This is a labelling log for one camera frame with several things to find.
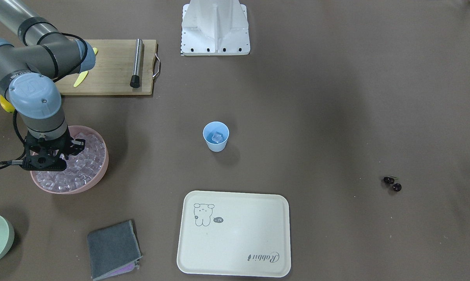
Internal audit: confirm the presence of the clear ice cube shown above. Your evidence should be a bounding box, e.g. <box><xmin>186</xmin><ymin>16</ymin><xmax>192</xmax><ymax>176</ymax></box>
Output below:
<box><xmin>211</xmin><ymin>132</ymin><xmax>224</xmax><ymax>144</ymax></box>

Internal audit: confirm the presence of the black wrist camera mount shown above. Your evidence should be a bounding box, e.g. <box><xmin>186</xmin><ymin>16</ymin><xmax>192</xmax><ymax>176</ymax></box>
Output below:
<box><xmin>20</xmin><ymin>152</ymin><xmax>67</xmax><ymax>171</ymax></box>

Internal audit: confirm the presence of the yellow lemon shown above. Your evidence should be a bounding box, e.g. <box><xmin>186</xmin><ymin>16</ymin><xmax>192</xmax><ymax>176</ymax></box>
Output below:
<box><xmin>0</xmin><ymin>95</ymin><xmax>16</xmax><ymax>113</ymax></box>

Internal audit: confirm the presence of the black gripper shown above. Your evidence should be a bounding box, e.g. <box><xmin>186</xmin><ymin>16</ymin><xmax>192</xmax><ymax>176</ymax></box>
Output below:
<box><xmin>24</xmin><ymin>130</ymin><xmax>86</xmax><ymax>160</ymax></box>

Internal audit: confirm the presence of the grey folded cloth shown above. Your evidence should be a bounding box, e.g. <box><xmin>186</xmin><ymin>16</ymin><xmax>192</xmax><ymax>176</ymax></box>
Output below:
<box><xmin>87</xmin><ymin>219</ymin><xmax>142</xmax><ymax>281</ymax></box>

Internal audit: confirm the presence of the cream rabbit tray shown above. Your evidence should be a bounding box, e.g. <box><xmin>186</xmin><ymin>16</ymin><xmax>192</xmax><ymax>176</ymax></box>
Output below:
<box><xmin>176</xmin><ymin>190</ymin><xmax>291</xmax><ymax>278</ymax></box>

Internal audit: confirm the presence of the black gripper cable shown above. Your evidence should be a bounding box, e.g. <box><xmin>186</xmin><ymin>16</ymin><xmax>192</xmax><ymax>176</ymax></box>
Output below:
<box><xmin>0</xmin><ymin>33</ymin><xmax>89</xmax><ymax>171</ymax></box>

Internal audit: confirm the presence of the pink bowl of ice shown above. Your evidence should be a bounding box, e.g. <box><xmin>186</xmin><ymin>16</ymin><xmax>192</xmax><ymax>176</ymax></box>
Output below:
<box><xmin>30</xmin><ymin>126</ymin><xmax>109</xmax><ymax>194</ymax></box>

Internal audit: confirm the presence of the wooden cutting board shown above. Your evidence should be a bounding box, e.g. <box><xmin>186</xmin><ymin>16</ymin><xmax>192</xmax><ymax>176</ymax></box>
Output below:
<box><xmin>55</xmin><ymin>39</ymin><xmax>160</xmax><ymax>96</ymax></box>

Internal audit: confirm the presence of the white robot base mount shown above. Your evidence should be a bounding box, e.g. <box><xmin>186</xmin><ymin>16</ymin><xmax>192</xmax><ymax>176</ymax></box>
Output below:
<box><xmin>180</xmin><ymin>0</ymin><xmax>251</xmax><ymax>56</ymax></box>

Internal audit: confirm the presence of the light blue plastic cup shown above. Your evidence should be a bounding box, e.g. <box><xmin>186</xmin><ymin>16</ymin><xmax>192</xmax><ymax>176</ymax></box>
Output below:
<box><xmin>202</xmin><ymin>121</ymin><xmax>230</xmax><ymax>152</ymax></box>

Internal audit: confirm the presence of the steel rod with black tip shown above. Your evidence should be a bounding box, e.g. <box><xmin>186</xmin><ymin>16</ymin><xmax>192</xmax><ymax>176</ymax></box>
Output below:
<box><xmin>129</xmin><ymin>38</ymin><xmax>144</xmax><ymax>89</ymax></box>

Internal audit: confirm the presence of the yellow plastic knife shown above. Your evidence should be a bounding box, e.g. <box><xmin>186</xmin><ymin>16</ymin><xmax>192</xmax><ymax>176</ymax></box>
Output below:
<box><xmin>73</xmin><ymin>47</ymin><xmax>99</xmax><ymax>87</ymax></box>

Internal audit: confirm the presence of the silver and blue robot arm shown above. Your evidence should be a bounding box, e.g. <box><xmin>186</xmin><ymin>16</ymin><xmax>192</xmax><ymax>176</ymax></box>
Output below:
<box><xmin>0</xmin><ymin>0</ymin><xmax>96</xmax><ymax>164</ymax></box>

